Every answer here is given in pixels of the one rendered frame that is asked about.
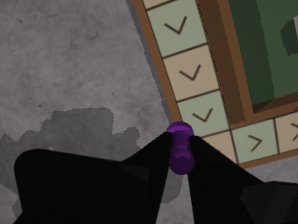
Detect green and beige board squares with arrows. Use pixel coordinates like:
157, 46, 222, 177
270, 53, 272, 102
142, 0, 298, 165

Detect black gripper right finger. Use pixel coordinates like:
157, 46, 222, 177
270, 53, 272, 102
187, 135, 298, 224

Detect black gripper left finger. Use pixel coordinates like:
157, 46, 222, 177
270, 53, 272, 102
14, 132, 173, 224

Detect purple pawn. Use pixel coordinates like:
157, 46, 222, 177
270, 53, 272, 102
166, 121, 194, 175

